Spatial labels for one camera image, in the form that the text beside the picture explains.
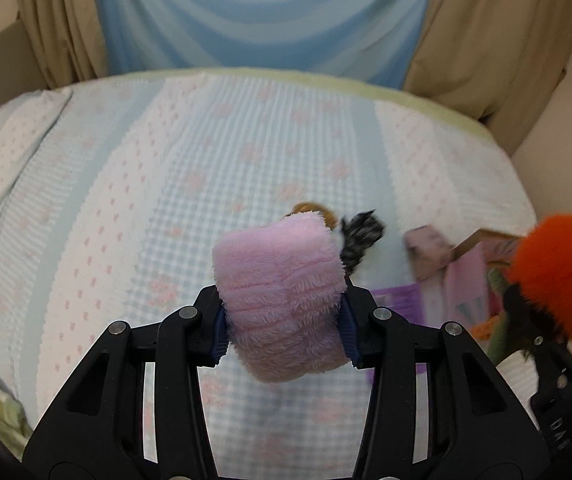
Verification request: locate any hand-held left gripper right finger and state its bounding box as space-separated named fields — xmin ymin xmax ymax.
xmin=337 ymin=287 xmax=550 ymax=480

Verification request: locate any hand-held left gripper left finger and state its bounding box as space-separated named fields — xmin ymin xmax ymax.
xmin=22 ymin=285 xmax=230 ymax=480

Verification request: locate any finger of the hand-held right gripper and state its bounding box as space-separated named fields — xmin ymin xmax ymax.
xmin=502 ymin=284 xmax=569 ymax=361

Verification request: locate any orange fluffy pompom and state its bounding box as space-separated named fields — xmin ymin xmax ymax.
xmin=508 ymin=214 xmax=572 ymax=342

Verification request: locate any pink fluffy cloth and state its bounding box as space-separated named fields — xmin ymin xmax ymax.
xmin=212 ymin=212 xmax=350 ymax=385

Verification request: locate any pink and purple cardboard box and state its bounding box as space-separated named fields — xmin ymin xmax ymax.
xmin=370 ymin=225 xmax=528 ymax=377

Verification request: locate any green soft toy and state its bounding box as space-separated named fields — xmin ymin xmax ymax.
xmin=485 ymin=266 xmax=519 ymax=362

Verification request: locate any black and white checked fabric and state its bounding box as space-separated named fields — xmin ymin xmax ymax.
xmin=338 ymin=208 xmax=387 ymax=277

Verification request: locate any brown plush toy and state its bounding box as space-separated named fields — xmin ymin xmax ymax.
xmin=288 ymin=201 xmax=340 ymax=231

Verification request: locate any blue and pink patterned blanket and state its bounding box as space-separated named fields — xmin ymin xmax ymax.
xmin=0 ymin=71 xmax=540 ymax=480

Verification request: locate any beige curtain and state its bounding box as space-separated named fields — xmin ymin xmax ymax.
xmin=12 ymin=0 xmax=113 ymax=92
xmin=402 ymin=0 xmax=572 ymax=125

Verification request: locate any light blue curtain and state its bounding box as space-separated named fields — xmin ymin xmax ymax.
xmin=90 ymin=0 xmax=438 ymax=84

